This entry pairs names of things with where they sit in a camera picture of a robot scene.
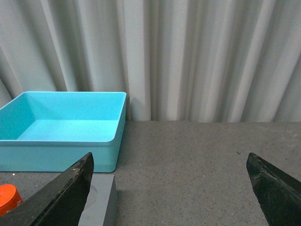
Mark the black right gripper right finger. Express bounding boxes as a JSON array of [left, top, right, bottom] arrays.
[[246, 153, 301, 226]]

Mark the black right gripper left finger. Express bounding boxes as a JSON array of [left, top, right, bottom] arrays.
[[0, 153, 94, 226]]

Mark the gray block with round hole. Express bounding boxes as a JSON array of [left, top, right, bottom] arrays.
[[79, 173, 118, 226]]

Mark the orange cylinder part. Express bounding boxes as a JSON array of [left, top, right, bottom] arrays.
[[0, 184, 24, 216]]

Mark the light blue plastic box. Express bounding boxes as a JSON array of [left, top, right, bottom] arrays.
[[0, 91, 127, 173]]

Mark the white pleated curtain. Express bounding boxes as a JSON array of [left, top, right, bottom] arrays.
[[0, 0, 301, 122]]

